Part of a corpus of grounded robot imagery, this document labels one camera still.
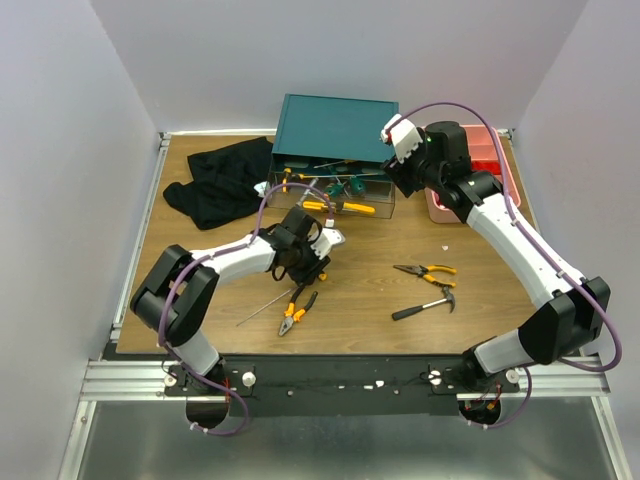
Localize yellow screwdriver large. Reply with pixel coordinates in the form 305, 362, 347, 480
342, 202, 376, 215

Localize black handled claw hammer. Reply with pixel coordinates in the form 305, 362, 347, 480
391, 286, 456, 321

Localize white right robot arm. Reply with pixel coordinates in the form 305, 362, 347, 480
381, 115, 610, 392

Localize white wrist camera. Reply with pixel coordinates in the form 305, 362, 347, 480
380, 114, 424, 163
309, 219, 346, 260

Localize red block middle compartment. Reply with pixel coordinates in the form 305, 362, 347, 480
471, 160, 502, 176

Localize yellow black long rod driver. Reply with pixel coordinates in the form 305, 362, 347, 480
236, 272, 328, 327

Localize teal drawer cabinet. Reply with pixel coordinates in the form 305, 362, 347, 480
269, 94, 399, 181

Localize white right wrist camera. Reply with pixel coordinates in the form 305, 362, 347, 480
380, 114, 424, 163

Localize yellow long nose pliers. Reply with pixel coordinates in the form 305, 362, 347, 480
393, 264, 457, 288

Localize yellow black T-handle long driver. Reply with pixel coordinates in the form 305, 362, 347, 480
280, 167, 331, 195

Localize black cloth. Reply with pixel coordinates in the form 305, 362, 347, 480
163, 137, 273, 231

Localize pink compartment tray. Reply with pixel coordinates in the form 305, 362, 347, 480
425, 124, 507, 224

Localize yellow screwdriver small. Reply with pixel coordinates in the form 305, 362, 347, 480
313, 159, 356, 169

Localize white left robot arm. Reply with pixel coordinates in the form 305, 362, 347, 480
130, 206, 345, 395

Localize yellow black combination pliers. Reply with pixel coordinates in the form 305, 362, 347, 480
278, 286, 318, 337

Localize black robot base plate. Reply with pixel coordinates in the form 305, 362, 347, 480
164, 342, 521, 419

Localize small green screwdriver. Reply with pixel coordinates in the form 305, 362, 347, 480
349, 177, 366, 196

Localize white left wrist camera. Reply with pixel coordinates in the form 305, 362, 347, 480
309, 219, 346, 260

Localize clear drawer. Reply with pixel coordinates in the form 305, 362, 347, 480
267, 167, 395, 219

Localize green screwdriver short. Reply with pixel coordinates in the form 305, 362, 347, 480
324, 182, 345, 198

